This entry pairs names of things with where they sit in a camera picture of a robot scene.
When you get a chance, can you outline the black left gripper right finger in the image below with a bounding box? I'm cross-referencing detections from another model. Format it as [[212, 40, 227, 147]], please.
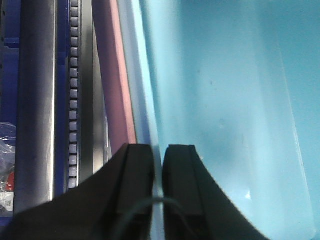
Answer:
[[162, 145, 266, 240]]

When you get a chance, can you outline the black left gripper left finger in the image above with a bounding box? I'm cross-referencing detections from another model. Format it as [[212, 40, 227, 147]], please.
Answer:
[[0, 144, 154, 240]]

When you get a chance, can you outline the pink plastic box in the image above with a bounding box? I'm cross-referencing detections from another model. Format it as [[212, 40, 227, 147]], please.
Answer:
[[92, 0, 137, 154]]

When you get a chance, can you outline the light blue plastic box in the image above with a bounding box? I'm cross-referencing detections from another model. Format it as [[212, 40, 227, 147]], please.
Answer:
[[118, 0, 320, 240]]

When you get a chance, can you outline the stainless steel shelf rack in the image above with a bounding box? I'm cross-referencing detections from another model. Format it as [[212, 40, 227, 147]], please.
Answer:
[[14, 0, 108, 214]]

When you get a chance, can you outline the roller conveyor track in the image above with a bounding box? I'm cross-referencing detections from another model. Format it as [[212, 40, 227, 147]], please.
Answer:
[[67, 0, 82, 190]]

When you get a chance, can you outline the clear plastic bag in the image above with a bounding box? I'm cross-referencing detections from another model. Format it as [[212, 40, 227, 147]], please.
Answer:
[[0, 122, 16, 218]]

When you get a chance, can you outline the lower blue storage bin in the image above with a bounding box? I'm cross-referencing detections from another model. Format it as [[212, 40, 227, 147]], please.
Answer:
[[0, 0, 21, 229]]

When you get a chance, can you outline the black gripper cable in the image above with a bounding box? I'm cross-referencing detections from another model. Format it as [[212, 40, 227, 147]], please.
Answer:
[[117, 196, 191, 240]]

